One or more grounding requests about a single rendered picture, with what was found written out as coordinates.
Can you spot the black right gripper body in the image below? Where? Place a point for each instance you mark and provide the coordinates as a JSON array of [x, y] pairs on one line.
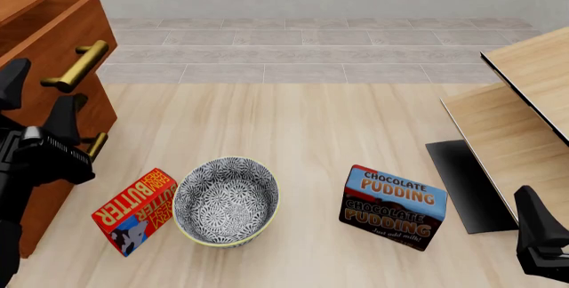
[[544, 261]]

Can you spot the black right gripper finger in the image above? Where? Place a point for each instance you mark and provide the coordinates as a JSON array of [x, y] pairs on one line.
[[535, 216]]

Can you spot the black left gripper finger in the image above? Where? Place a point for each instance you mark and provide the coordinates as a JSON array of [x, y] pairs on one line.
[[13, 83], [64, 118]]

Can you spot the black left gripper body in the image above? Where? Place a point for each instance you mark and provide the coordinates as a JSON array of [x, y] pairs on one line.
[[49, 159]]

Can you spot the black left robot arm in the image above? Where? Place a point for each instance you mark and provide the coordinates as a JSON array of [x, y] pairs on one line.
[[9, 234]]

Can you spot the closed wooden drawer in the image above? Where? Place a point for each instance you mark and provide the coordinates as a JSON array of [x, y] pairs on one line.
[[106, 114]]

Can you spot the wooden cabinet with drawers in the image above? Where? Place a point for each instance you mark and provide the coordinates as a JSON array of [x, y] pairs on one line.
[[50, 214]]

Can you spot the open wooden drawer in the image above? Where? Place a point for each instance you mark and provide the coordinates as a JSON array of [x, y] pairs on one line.
[[49, 39]]

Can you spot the pale wooden shelf unit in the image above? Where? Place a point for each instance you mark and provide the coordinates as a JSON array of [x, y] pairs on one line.
[[520, 124]]

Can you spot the red butter box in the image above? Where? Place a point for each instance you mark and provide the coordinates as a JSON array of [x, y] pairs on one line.
[[133, 213]]

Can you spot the chocolate pudding box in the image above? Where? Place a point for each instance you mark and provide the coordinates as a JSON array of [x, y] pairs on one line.
[[393, 208]]

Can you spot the black white patterned bowl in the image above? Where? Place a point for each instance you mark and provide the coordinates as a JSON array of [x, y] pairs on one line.
[[226, 203]]

